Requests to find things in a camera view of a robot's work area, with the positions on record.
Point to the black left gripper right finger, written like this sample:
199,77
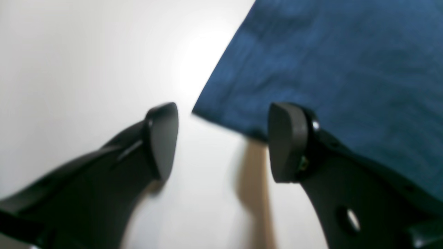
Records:
360,204

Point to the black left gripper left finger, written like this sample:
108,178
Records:
87,202

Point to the dark blue T-shirt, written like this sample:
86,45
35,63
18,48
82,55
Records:
371,70

